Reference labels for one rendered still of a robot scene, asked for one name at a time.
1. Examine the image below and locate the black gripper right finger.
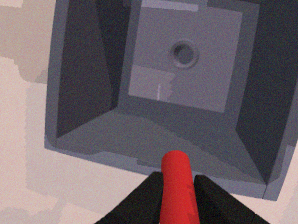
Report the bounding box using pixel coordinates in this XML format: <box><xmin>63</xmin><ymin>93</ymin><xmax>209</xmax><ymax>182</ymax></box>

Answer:
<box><xmin>193</xmin><ymin>175</ymin><xmax>270</xmax><ymax>224</ymax></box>

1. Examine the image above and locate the grey square plate with hole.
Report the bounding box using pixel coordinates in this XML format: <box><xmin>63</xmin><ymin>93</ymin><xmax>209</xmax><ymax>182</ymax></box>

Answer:
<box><xmin>128</xmin><ymin>0</ymin><xmax>242</xmax><ymax>112</ymax></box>

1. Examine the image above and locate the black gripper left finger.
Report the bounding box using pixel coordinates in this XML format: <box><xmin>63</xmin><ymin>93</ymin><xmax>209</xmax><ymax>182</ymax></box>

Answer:
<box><xmin>94</xmin><ymin>172</ymin><xmax>165</xmax><ymax>224</ymax></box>

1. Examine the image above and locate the red peg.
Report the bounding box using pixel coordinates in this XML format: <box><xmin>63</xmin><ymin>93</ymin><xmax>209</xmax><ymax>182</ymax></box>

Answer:
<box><xmin>160</xmin><ymin>151</ymin><xmax>200</xmax><ymax>224</ymax></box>

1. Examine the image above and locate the grey open box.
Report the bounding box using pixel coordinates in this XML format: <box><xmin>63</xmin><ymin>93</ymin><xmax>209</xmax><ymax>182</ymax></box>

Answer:
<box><xmin>44</xmin><ymin>0</ymin><xmax>298</xmax><ymax>201</ymax></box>

